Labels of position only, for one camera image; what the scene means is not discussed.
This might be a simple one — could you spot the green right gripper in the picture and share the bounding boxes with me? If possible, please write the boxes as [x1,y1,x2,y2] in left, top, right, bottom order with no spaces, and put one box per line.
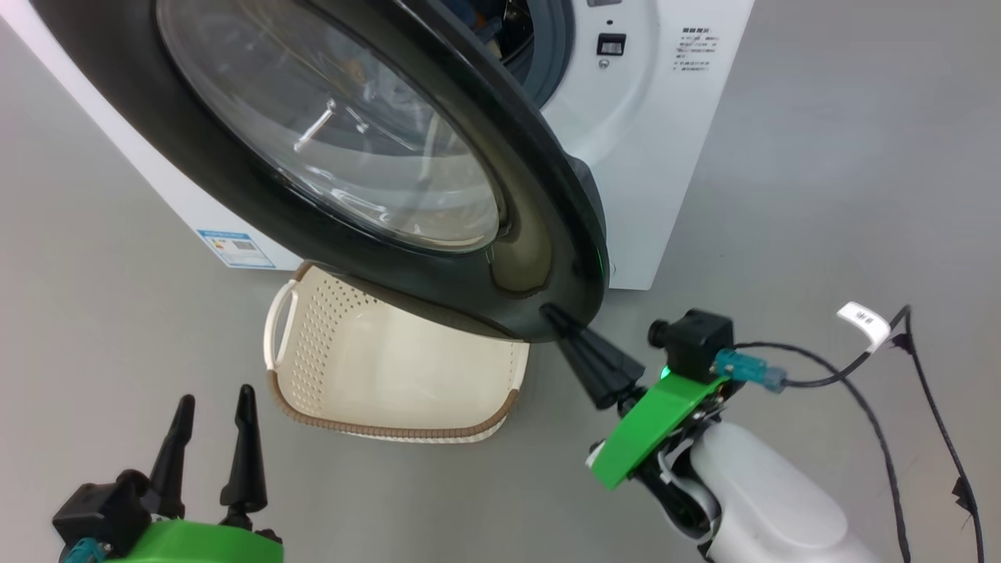
[544,303,734,492]

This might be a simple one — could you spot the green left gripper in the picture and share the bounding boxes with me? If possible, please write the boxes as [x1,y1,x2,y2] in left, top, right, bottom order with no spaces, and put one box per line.
[102,385,284,563]

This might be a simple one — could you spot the dark round washer door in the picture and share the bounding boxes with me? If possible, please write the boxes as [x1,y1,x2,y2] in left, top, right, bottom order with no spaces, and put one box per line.
[31,0,609,345]

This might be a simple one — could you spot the blue cartoon print garment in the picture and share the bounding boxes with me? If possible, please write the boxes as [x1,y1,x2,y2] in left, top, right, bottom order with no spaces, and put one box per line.
[461,0,501,40]

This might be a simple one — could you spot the white front-load washing machine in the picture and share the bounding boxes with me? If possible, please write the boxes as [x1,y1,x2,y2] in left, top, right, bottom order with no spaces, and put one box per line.
[0,0,755,292]

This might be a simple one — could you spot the stainless steel washing machine drum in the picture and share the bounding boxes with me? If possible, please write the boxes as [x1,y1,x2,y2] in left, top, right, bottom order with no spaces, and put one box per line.
[500,0,536,63]

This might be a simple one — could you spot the cream perforated laundry basket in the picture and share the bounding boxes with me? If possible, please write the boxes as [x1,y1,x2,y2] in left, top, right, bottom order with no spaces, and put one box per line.
[264,262,530,444]

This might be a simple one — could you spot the blue energy label sticker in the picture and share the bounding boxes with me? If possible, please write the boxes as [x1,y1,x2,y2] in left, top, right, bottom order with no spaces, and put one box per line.
[197,229,276,269]

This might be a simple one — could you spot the white cable tag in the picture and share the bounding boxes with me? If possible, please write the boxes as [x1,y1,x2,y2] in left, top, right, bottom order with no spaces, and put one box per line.
[837,301,892,350]

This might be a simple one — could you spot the thin black cable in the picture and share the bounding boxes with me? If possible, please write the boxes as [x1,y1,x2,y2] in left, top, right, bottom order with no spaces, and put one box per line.
[731,342,912,563]

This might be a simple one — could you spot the black cable with clips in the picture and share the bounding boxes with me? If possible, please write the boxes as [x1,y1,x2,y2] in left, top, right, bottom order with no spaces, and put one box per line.
[782,305,986,563]

